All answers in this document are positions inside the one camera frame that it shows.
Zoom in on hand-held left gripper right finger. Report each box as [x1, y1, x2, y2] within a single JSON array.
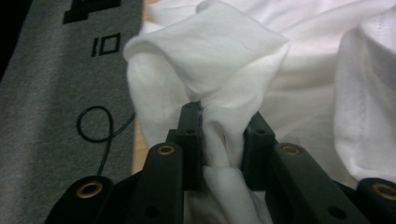
[[240, 111, 372, 224]]

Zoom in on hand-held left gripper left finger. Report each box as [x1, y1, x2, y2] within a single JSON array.
[[125, 101, 205, 224]]

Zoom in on white pants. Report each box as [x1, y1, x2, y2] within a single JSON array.
[[122, 0, 396, 224]]

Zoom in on black stand base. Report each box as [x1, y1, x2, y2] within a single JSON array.
[[62, 0, 122, 25]]

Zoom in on black looped floor cable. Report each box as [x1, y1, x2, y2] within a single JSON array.
[[76, 105, 136, 177]]

